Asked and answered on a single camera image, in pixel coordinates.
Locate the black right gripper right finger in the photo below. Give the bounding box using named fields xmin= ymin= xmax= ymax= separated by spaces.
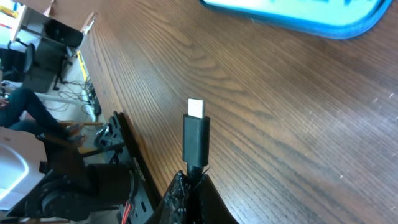
xmin=191 ymin=174 xmax=238 ymax=224

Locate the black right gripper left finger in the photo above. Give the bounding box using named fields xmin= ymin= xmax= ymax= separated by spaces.
xmin=154 ymin=170 xmax=191 ymax=224

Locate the black USB charger cable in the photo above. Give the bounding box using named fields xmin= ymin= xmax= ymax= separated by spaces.
xmin=182 ymin=98 xmax=211 ymax=187

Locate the blue Galaxy smartphone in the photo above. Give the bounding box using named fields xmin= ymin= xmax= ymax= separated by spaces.
xmin=200 ymin=0 xmax=392 ymax=40

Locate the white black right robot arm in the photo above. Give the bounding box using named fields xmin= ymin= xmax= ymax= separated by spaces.
xmin=1 ymin=131 xmax=235 ymax=223

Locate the seated person in background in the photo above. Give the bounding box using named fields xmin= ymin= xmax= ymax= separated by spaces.
xmin=1 ymin=88 xmax=87 ymax=147

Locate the black office chair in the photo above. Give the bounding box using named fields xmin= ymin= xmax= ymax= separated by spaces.
xmin=1 ymin=38 xmax=35 ymax=83

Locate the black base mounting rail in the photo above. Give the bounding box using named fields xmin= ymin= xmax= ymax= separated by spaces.
xmin=94 ymin=112 xmax=161 ymax=223

